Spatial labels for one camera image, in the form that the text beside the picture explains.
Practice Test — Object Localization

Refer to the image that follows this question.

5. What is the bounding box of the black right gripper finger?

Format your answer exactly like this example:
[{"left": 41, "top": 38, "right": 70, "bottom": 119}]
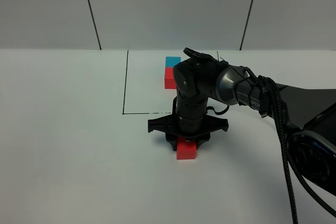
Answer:
[
  {"left": 194, "top": 137, "right": 210, "bottom": 149},
  {"left": 166, "top": 138, "right": 178, "bottom": 152}
]

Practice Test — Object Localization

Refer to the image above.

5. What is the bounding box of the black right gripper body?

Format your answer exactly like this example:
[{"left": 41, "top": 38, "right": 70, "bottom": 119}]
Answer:
[{"left": 148, "top": 95, "right": 228, "bottom": 140}]

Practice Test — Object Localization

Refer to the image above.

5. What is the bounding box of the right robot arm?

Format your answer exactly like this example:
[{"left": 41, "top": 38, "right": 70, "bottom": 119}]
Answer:
[{"left": 148, "top": 48, "right": 335, "bottom": 194}]

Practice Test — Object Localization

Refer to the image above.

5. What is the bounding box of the template red cube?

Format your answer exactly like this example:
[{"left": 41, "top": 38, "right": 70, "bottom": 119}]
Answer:
[{"left": 164, "top": 67, "right": 176, "bottom": 89}]

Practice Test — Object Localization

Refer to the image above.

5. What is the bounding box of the template blue cube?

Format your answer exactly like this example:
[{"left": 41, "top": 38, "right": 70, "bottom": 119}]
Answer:
[{"left": 165, "top": 57, "right": 181, "bottom": 68}]

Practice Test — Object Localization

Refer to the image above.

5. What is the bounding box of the black braided cable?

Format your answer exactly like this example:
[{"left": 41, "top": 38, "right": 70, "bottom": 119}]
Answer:
[{"left": 258, "top": 76, "right": 336, "bottom": 224}]

